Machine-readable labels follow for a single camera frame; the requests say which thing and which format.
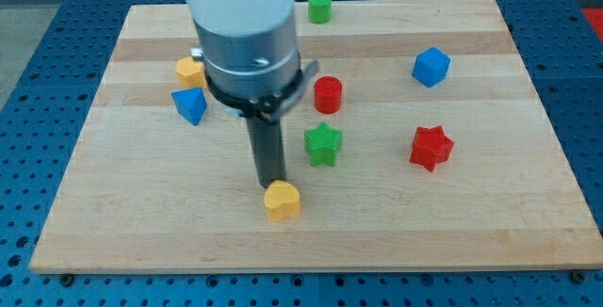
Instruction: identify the green star block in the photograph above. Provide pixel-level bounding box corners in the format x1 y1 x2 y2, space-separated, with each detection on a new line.
304 121 343 167

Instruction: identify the yellow hexagon block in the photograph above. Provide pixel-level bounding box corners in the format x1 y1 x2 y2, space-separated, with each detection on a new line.
175 57 207 89

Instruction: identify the yellow heart block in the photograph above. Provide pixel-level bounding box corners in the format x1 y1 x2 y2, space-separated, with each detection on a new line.
264 180 302 222

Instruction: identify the black clamp ring with lever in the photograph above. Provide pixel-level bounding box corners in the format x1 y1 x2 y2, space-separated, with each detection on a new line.
189 47 320 126

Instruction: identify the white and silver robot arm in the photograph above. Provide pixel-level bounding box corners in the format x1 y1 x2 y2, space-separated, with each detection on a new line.
186 0 307 187

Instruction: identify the blue triangular prism block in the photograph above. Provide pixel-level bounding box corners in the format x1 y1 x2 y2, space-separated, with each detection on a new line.
171 88 207 126

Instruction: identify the blue cube block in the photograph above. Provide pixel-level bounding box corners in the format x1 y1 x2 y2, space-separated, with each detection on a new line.
412 47 451 88

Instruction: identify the red cylinder block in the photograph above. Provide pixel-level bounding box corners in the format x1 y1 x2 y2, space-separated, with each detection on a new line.
314 76 343 114

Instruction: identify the light wooden board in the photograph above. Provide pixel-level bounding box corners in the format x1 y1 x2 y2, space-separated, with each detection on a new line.
30 0 602 274

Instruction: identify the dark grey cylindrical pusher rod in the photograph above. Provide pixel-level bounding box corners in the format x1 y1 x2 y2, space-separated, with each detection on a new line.
246 118 286 187

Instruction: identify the green cylinder block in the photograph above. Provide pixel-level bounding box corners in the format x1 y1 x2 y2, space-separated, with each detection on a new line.
307 0 333 24

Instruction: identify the red star block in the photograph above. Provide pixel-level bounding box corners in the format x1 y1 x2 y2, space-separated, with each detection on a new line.
409 125 454 172

